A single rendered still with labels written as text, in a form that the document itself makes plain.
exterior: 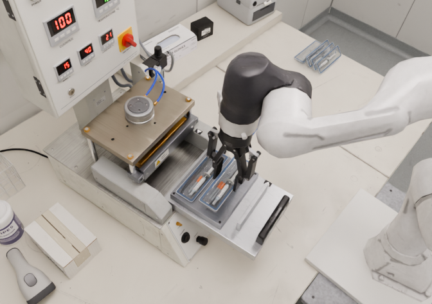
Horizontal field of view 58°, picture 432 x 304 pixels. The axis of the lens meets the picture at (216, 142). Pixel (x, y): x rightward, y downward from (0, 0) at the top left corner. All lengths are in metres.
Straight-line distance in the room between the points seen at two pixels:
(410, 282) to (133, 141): 0.89
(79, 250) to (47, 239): 0.10
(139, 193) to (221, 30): 1.07
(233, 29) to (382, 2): 1.72
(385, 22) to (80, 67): 2.77
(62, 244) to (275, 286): 0.63
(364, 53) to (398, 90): 2.66
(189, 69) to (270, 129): 1.05
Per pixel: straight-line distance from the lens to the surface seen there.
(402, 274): 1.31
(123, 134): 1.07
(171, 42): 1.74
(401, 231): 1.18
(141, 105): 1.08
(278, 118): 0.70
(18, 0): 0.88
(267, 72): 0.73
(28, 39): 0.93
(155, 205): 1.07
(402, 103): 0.73
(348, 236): 1.37
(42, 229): 1.28
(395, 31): 3.47
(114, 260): 1.28
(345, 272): 1.32
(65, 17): 0.96
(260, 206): 1.11
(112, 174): 1.13
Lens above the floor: 1.92
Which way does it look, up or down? 51 degrees down
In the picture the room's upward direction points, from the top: 5 degrees clockwise
